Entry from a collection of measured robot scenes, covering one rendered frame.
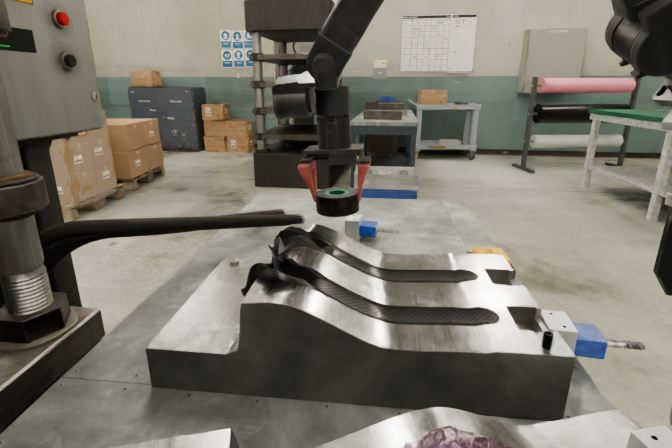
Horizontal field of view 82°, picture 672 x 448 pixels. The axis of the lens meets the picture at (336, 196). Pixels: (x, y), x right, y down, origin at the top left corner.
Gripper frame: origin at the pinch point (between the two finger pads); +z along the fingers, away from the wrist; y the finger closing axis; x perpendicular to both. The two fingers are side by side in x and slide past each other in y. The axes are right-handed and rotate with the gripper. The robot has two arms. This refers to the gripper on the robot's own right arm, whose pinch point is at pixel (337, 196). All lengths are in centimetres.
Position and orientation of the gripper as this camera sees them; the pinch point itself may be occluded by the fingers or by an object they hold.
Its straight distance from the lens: 70.5
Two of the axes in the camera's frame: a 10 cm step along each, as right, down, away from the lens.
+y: -9.9, 0.1, 1.4
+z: 0.5, 9.6, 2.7
